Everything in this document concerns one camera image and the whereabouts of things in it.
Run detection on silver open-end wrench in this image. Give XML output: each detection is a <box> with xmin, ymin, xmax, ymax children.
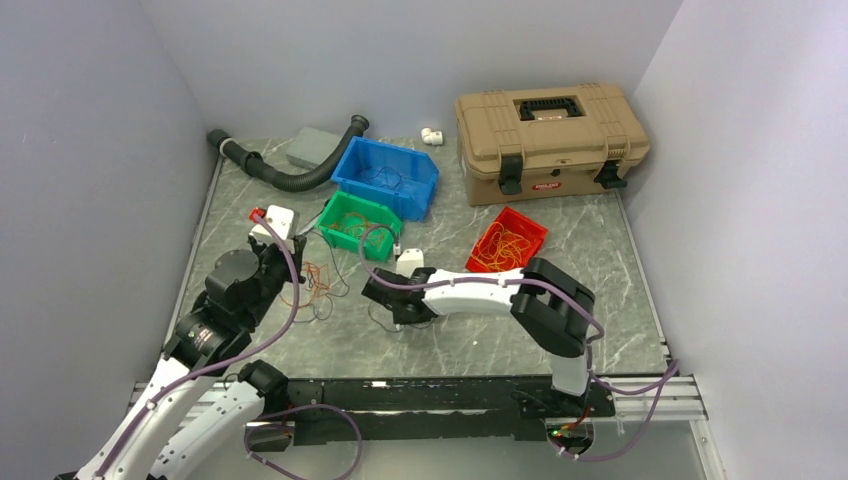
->
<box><xmin>297</xmin><ymin>214</ymin><xmax>321</xmax><ymax>236</ymax></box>

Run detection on black corrugated hose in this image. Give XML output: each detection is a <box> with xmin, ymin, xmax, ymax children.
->
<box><xmin>206</xmin><ymin>114</ymin><xmax>371</xmax><ymax>194</ymax></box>

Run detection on red plastic bin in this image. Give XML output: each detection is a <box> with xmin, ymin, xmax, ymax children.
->
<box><xmin>465</xmin><ymin>207</ymin><xmax>548</xmax><ymax>273</ymax></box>

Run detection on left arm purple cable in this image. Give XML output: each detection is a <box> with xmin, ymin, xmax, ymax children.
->
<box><xmin>92</xmin><ymin>211</ymin><xmax>303</xmax><ymax>480</ymax></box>

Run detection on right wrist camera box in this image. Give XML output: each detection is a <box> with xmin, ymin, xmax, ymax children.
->
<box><xmin>395</xmin><ymin>248</ymin><xmax>424</xmax><ymax>278</ymax></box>

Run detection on green plastic bin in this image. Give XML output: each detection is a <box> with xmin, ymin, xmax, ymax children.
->
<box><xmin>316</xmin><ymin>191</ymin><xmax>403</xmax><ymax>261</ymax></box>

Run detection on yellow wires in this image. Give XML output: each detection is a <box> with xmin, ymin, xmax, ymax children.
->
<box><xmin>329</xmin><ymin>211</ymin><xmax>391</xmax><ymax>252</ymax></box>

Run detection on white pipe elbow fitting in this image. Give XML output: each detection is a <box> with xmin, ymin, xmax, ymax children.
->
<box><xmin>420</xmin><ymin>127</ymin><xmax>444</xmax><ymax>146</ymax></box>

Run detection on orange wires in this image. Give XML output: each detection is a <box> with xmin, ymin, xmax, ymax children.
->
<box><xmin>478</xmin><ymin>221</ymin><xmax>537</xmax><ymax>272</ymax></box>

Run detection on grey rectangular block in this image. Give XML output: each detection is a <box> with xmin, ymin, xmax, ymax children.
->
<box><xmin>286</xmin><ymin>127</ymin><xmax>341</xmax><ymax>170</ymax></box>

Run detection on tan plastic toolbox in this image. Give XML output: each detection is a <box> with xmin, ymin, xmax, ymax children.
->
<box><xmin>454</xmin><ymin>83</ymin><xmax>650</xmax><ymax>206</ymax></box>

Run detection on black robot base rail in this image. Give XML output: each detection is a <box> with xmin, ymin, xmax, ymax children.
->
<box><xmin>237</xmin><ymin>360</ymin><xmax>615</xmax><ymax>446</ymax></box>

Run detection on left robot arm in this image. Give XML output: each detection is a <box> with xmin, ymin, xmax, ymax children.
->
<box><xmin>64</xmin><ymin>235</ymin><xmax>307</xmax><ymax>479</ymax></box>

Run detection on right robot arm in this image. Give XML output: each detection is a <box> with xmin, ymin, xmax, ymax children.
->
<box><xmin>361</xmin><ymin>257</ymin><xmax>596</xmax><ymax>415</ymax></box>

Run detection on blue plastic bin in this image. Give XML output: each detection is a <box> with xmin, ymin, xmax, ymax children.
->
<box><xmin>331</xmin><ymin>137</ymin><xmax>440</xmax><ymax>222</ymax></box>

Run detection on coloured wire bundle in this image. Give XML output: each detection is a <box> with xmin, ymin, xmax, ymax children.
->
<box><xmin>278</xmin><ymin>228</ymin><xmax>439</xmax><ymax>334</ymax></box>

